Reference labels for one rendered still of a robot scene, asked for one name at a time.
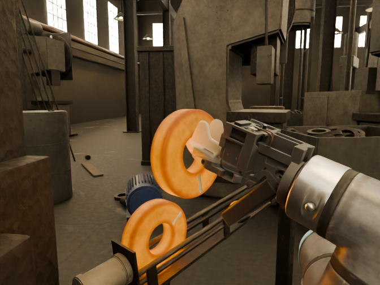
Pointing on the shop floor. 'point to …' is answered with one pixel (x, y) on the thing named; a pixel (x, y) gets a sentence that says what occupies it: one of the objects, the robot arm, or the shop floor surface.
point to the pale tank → (307, 9)
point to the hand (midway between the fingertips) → (190, 142)
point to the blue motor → (141, 192)
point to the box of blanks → (343, 145)
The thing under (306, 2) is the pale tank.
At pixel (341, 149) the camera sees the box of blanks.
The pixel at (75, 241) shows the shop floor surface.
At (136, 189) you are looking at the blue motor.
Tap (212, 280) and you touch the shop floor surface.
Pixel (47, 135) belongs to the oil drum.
